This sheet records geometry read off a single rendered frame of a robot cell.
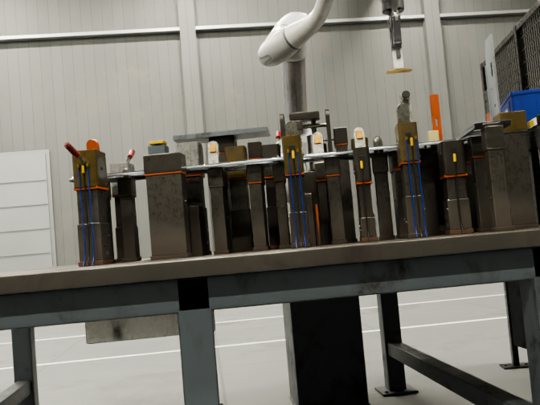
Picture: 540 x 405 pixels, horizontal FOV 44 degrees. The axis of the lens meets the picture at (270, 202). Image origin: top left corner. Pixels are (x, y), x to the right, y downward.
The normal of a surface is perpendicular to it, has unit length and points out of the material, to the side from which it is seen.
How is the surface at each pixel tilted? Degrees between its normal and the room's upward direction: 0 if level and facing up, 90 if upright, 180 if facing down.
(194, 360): 90
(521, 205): 90
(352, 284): 90
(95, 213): 90
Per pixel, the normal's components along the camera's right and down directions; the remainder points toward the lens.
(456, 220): -0.08, -0.05
